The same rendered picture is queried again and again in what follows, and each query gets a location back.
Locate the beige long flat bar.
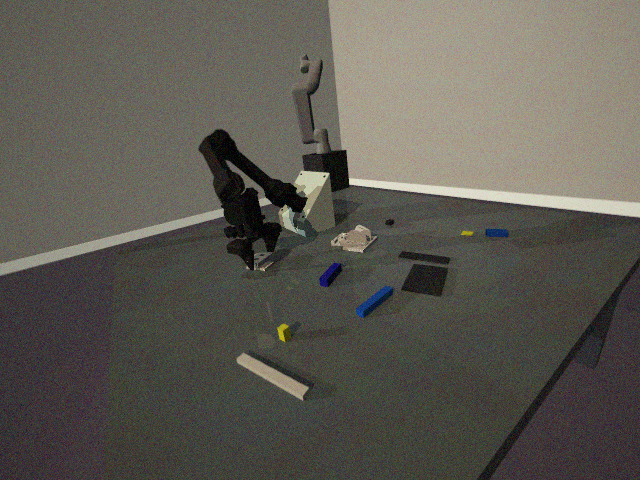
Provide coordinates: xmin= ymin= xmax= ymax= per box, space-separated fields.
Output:
xmin=237 ymin=352 xmax=310 ymax=401

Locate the small yellow block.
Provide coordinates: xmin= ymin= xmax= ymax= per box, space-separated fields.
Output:
xmin=277 ymin=323 xmax=291 ymax=342

